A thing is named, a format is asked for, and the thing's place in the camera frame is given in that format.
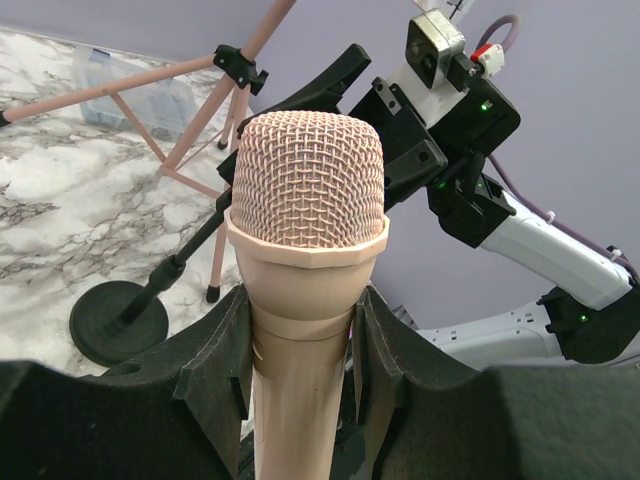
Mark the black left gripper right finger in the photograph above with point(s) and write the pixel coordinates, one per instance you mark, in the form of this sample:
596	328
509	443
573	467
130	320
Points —
426	415

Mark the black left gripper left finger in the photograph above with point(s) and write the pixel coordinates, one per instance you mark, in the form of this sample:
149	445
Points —
173	412

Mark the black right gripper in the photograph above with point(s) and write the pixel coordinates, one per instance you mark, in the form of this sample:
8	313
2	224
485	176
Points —
412	159

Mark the black microphone stand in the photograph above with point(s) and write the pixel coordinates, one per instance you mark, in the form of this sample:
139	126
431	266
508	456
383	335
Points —
118	320

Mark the pink toy microphone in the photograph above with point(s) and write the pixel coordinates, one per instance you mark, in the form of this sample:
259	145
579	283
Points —
307	224

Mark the pink perforated music stand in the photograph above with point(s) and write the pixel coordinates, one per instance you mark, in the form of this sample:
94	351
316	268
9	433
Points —
240	80

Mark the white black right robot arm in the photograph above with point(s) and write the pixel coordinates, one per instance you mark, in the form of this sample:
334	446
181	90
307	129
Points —
439	128

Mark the clear plastic organizer box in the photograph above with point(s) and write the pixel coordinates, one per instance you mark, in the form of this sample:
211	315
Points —
164	108

